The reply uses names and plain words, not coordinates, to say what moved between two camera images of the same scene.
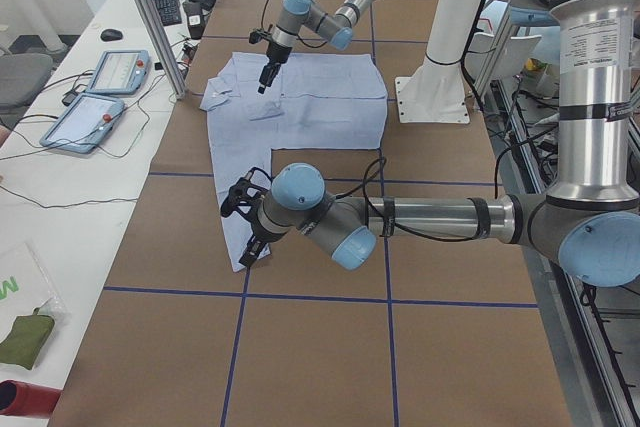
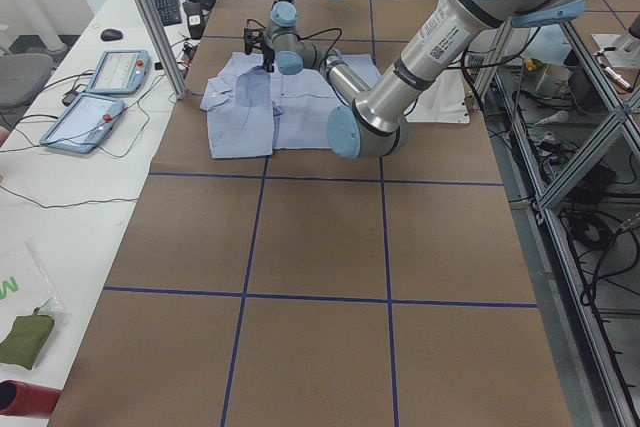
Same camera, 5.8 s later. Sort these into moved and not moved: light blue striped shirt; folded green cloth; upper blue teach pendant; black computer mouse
Moved: light blue striped shirt
Not moved: folded green cloth; black computer mouse; upper blue teach pendant
